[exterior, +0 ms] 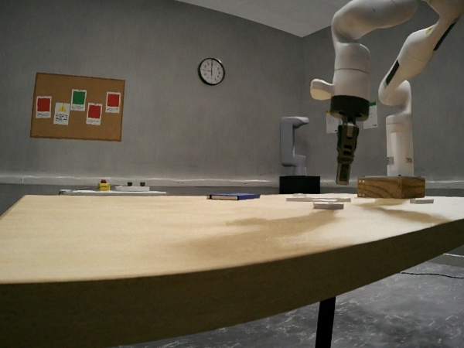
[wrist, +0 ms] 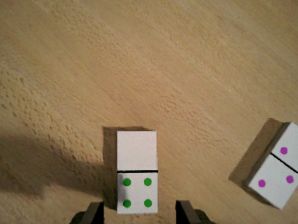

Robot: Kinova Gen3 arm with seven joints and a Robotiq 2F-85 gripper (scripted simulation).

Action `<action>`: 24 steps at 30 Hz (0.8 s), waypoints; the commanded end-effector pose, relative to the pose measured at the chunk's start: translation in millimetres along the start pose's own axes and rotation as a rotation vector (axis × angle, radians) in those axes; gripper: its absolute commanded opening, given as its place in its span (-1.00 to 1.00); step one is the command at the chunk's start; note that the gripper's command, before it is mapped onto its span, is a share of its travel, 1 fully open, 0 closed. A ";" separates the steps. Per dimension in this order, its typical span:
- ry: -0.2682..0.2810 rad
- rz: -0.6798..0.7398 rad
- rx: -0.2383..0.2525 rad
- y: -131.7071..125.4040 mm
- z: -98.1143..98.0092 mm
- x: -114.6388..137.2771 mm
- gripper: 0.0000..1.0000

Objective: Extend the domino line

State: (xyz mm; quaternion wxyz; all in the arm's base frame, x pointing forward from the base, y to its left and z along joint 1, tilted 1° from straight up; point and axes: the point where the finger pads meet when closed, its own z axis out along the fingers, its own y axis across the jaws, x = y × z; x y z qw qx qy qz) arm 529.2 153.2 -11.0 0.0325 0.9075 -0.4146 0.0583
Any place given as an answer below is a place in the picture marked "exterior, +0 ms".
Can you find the dark blue rectangular pad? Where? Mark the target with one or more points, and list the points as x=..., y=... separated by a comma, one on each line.
x=232, y=196

